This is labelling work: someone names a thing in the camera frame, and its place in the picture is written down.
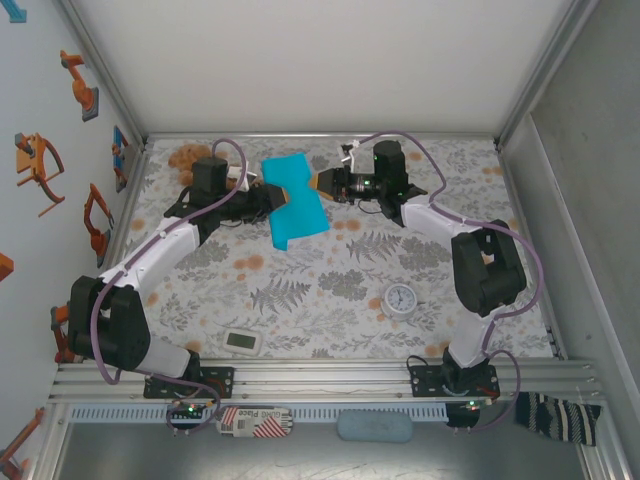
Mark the orange block wall decal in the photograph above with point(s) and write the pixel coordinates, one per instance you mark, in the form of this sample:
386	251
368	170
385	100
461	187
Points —
4	267

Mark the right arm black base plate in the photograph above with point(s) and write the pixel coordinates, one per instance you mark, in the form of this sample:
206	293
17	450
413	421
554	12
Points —
422	382

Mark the orange claw wall decal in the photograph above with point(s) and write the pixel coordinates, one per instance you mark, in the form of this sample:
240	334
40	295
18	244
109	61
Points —
27	160

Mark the aluminium mounting rail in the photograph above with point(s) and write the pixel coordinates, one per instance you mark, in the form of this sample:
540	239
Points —
320	375

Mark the grey blue sponge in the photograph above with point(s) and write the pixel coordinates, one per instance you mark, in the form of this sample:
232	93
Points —
375	426

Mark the floral tablecloth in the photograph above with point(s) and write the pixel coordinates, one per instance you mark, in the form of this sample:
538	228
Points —
300	310

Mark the teal cloth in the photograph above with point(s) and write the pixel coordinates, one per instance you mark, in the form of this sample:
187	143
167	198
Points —
295	220

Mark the brown teddy bear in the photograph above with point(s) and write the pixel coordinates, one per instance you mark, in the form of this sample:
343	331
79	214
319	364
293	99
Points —
187	155

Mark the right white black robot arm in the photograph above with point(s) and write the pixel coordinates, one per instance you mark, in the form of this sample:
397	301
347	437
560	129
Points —
490	280

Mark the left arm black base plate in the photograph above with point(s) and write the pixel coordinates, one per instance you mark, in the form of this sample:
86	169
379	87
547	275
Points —
225	382

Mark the black white striped sock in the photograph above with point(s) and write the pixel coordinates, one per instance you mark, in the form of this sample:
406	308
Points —
555	417

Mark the red white striped package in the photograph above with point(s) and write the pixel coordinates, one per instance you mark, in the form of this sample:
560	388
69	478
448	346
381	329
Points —
255	422

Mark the white alarm clock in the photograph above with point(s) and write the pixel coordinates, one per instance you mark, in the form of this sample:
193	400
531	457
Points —
400	300

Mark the white digital timer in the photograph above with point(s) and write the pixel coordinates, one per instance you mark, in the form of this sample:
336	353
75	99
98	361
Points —
241	341

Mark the blue orange wall decal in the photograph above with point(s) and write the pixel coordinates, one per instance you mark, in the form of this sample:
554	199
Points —
120	155

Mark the aluminium enclosure frame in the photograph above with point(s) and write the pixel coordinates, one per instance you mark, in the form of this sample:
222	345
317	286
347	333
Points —
450	135

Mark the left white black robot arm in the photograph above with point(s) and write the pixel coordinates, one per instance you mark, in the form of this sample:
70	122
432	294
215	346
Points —
170	250

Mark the small green circuit board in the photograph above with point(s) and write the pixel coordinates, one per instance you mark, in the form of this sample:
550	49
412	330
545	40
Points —
475	405
187	411

